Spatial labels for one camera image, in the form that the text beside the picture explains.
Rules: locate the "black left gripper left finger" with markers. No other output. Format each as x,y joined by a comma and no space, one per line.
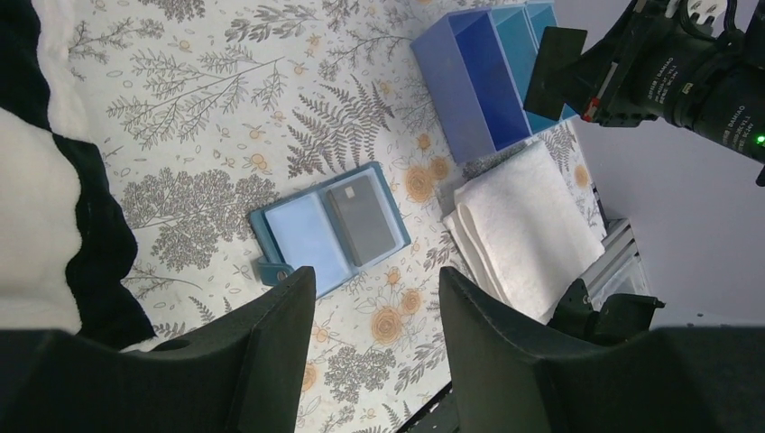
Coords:
242,372

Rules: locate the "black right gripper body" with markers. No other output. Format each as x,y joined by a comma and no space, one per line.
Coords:
599,84

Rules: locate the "aluminium frame rail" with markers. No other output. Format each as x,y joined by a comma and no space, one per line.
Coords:
619,269

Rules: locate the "black white checkered pillow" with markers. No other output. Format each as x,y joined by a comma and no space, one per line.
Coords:
65,244

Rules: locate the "blue three-compartment tray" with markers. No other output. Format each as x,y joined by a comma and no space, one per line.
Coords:
477,66

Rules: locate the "blue card holder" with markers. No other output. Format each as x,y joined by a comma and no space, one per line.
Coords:
302,230

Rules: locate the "floral table cloth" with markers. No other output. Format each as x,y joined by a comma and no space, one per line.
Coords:
206,110

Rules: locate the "dark grey credit card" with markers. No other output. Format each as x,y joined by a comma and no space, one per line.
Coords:
361,219

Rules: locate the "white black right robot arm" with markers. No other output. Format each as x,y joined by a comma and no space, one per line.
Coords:
651,66

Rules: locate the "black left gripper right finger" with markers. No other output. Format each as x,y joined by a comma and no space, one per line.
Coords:
672,379

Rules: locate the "white folded towel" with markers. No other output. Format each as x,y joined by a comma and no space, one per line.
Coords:
521,233

